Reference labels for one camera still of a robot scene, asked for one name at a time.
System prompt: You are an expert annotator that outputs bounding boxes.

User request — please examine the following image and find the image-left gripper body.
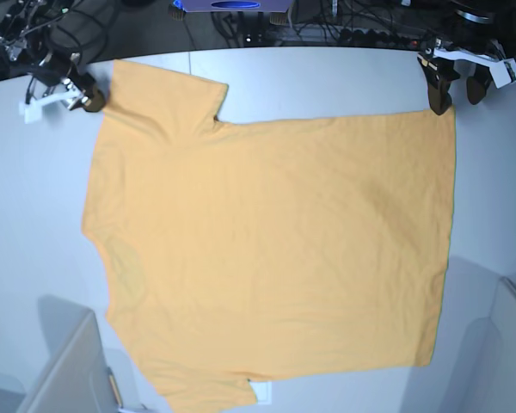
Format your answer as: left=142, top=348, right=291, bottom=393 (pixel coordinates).
left=38, top=51, right=95, bottom=108

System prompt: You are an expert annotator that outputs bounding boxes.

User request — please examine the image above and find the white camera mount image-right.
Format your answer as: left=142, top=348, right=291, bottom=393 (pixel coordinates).
left=433, top=47, right=516, bottom=89

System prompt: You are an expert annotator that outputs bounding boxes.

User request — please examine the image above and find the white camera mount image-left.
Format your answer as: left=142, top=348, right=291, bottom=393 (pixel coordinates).
left=18, top=82, right=84, bottom=124

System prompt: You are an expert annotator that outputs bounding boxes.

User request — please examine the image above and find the orange pencil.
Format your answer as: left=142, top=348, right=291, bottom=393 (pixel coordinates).
left=107, top=373, right=123, bottom=408

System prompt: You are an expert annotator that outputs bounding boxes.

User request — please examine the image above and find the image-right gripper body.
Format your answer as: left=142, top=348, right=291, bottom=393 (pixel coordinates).
left=418, top=39, right=506, bottom=80

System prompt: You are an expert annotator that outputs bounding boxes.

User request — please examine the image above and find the orange T-shirt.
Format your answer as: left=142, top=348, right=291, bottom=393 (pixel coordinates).
left=82, top=60, right=456, bottom=412

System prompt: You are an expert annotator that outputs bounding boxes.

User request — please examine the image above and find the blue grey device box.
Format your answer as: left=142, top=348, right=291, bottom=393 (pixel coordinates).
left=174, top=0, right=292, bottom=13

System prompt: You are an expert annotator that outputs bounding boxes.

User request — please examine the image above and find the black power strip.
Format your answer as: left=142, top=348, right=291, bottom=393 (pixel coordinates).
left=337, top=28, right=424, bottom=50

